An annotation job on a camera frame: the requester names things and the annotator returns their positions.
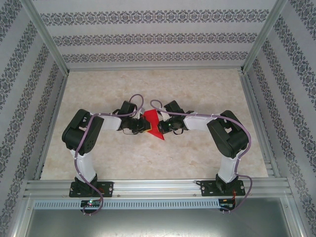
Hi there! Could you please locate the aluminium right table side rail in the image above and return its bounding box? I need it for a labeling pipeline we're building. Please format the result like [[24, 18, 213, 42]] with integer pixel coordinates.
[[238, 70, 281, 178]]

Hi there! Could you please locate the aluminium left frame post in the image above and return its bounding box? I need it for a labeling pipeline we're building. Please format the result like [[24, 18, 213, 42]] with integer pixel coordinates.
[[21, 0, 71, 75]]

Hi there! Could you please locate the aluminium right frame post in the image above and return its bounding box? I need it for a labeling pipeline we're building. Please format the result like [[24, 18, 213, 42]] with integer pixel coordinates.
[[240, 0, 288, 72]]

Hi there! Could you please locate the aluminium frame post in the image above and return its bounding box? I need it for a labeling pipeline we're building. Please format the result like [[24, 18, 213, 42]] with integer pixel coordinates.
[[240, 0, 288, 72], [21, 0, 71, 75]]

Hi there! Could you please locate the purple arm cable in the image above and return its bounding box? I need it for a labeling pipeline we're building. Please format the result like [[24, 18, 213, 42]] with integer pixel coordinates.
[[150, 99, 255, 215], [74, 94, 146, 217]]

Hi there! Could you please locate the slotted grey cable duct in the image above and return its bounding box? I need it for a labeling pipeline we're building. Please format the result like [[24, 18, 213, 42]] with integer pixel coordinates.
[[33, 198, 220, 209]]

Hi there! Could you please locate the aluminium left table side rail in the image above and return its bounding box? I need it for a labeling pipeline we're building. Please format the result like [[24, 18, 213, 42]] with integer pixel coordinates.
[[33, 73, 70, 181]]

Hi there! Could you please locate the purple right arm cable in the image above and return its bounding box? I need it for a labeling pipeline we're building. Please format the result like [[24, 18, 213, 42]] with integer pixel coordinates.
[[150, 99, 255, 215]]

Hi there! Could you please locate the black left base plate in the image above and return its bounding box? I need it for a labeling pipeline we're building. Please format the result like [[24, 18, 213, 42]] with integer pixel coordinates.
[[69, 181, 114, 198]]

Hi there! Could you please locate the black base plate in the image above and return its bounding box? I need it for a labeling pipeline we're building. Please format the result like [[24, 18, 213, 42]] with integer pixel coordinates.
[[200, 179, 245, 198], [69, 181, 114, 198]]

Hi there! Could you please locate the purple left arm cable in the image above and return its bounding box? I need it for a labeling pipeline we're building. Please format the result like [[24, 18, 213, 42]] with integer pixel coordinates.
[[74, 94, 146, 217]]

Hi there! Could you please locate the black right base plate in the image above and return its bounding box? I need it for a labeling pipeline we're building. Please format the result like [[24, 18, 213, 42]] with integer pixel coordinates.
[[200, 179, 245, 198]]

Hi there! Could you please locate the aluminium mounting rail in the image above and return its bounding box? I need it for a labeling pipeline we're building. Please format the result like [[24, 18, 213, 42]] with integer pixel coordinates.
[[23, 179, 293, 198]]

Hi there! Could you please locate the aluminium table side rail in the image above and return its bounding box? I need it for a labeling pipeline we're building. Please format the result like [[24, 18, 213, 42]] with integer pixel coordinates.
[[238, 70, 281, 178], [33, 73, 70, 181]]

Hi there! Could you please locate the grey metal panel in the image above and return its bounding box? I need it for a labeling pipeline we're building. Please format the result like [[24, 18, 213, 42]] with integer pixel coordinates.
[[27, 209, 292, 237]]

